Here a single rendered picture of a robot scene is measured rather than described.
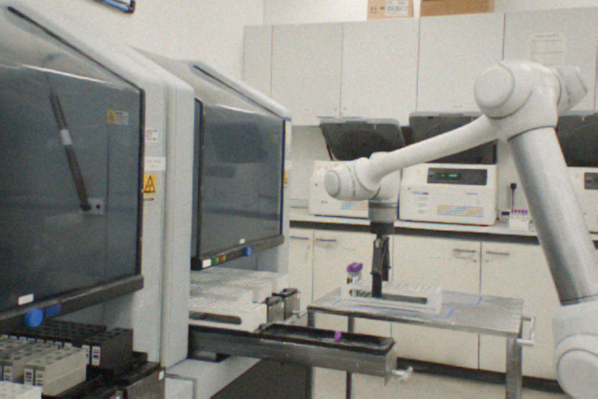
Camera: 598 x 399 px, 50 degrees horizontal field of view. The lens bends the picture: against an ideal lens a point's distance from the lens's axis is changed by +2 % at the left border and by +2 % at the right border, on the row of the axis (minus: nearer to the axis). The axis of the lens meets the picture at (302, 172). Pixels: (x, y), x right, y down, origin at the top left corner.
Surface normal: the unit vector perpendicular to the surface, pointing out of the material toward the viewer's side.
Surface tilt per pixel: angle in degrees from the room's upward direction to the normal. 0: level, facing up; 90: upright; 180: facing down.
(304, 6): 90
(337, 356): 90
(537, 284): 90
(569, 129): 142
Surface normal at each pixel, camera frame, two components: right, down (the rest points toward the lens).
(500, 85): -0.79, -0.11
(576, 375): -0.69, 0.10
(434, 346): -0.37, 0.00
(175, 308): 0.94, 0.04
